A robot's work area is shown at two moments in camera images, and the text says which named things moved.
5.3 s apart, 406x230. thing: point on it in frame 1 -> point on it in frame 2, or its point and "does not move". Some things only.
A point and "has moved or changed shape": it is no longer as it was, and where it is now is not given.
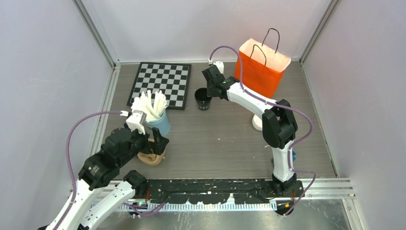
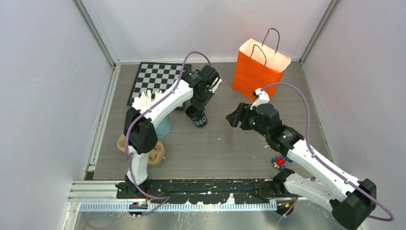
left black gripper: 157,146 -> 194,100
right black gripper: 209,94 -> 241,114
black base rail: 216,190 does not move
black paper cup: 203,102 has moved or changed shape
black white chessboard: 172,79 does not move
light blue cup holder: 162,124 does not move
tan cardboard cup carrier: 151,159 does not move
